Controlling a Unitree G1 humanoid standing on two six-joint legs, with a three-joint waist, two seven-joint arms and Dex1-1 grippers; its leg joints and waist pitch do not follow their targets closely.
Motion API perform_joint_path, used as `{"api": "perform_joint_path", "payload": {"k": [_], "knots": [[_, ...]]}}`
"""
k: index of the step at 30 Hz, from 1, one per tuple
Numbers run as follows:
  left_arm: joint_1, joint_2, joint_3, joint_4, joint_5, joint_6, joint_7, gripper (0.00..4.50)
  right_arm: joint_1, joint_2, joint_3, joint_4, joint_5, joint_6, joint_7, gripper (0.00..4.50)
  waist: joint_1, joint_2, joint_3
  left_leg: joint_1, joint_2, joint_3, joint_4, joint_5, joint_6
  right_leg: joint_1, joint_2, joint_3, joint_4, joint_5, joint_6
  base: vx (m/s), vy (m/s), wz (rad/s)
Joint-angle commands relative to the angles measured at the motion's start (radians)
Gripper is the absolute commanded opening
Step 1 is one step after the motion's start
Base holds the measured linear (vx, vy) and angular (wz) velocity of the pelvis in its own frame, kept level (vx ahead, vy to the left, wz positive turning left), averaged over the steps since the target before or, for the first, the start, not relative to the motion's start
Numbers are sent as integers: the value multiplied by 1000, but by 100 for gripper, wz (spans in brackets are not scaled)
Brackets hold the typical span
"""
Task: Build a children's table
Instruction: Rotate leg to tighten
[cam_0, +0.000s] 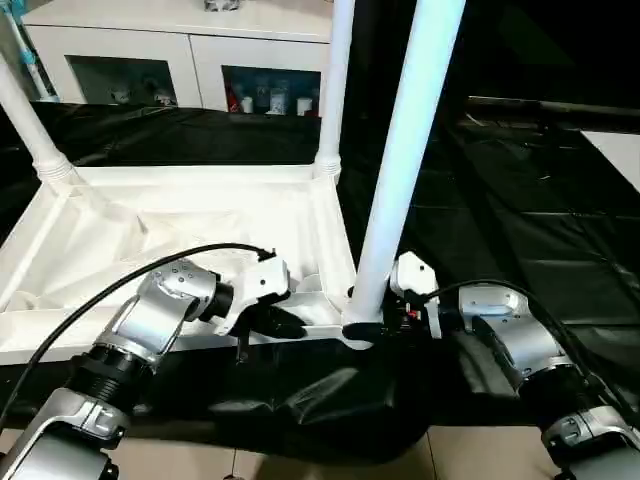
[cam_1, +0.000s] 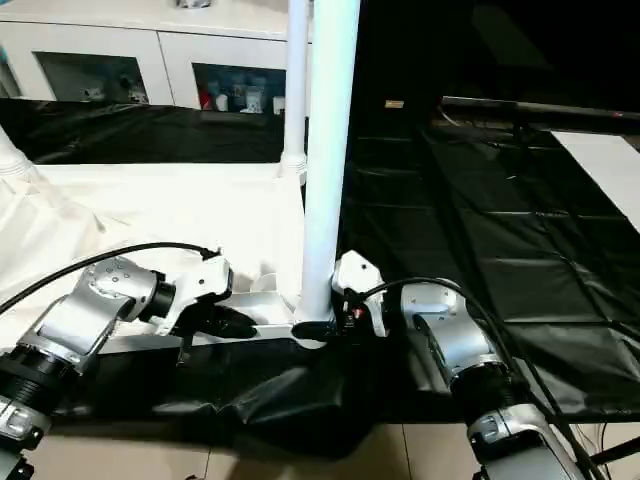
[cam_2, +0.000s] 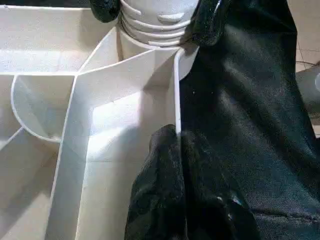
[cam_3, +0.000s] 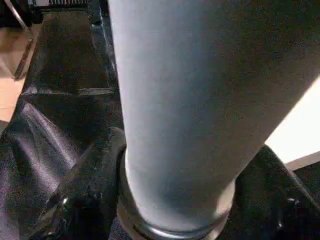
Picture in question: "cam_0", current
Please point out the red bottle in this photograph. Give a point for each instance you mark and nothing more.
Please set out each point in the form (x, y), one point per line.
(233, 100)

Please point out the black mat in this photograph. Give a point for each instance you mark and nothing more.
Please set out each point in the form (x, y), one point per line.
(500, 225)

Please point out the grey patterned object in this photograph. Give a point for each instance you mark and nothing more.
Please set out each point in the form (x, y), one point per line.
(224, 5)

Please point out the small white cup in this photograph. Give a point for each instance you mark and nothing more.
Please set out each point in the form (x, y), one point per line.
(247, 105)

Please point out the white sideboard cabinet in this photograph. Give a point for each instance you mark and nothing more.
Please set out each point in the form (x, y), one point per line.
(175, 30)

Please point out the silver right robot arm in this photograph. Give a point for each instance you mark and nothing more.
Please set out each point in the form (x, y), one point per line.
(515, 330)

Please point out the small white figurine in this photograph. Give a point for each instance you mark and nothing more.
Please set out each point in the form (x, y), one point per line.
(120, 95)

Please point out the white plastic table top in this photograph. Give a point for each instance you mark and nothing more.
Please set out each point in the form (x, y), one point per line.
(150, 200)

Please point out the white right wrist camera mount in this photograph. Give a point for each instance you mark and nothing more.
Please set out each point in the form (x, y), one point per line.
(412, 272)

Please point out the white printed jar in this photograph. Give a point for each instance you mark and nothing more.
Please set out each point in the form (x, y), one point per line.
(278, 101)

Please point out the black white patterned figurine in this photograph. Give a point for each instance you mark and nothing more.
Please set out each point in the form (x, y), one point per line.
(162, 95)

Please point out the white flat board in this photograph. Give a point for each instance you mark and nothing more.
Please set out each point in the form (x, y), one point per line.
(617, 157)

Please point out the white plastic table leg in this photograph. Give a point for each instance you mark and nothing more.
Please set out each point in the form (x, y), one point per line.
(415, 100)
(335, 75)
(27, 120)

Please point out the white candle cup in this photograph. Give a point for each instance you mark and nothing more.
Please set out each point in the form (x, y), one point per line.
(304, 106)

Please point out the black metal rail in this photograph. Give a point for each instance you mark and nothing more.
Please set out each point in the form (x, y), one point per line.
(550, 106)

